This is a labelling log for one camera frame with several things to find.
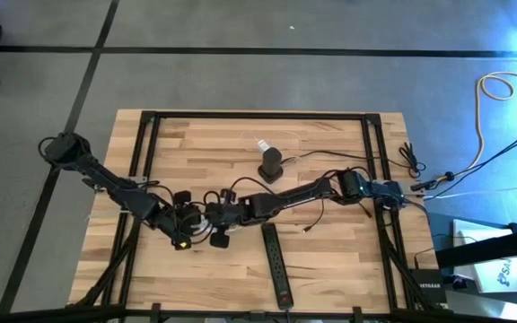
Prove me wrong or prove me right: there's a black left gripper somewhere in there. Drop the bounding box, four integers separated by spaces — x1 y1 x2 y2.
158 189 202 252

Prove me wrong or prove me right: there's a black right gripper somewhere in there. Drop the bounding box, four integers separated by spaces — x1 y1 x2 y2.
203 188 255 250

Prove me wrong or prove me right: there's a black tower power strip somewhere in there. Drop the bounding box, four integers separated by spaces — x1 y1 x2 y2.
257 146 285 185

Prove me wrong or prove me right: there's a black metal beam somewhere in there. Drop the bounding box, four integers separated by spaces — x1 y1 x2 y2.
434 225 517 270

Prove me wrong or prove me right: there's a white box blue print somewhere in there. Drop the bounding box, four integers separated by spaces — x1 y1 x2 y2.
451 218 517 293

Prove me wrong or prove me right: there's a thin black USB cable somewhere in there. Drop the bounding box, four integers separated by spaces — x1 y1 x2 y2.
302 196 375 234

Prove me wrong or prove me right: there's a black aluminium table frame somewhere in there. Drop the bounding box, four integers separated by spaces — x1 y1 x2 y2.
63 109 451 323

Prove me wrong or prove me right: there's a black Netgear network switch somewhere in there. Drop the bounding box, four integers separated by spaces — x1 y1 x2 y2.
408 267 447 304

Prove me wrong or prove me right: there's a white floor cable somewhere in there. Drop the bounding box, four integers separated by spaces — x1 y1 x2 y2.
424 179 517 202

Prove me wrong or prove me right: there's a yellow extension cable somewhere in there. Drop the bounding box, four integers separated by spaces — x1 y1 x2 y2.
462 70 517 174

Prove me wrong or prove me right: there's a black floor cable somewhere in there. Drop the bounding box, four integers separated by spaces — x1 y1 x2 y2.
419 120 517 198

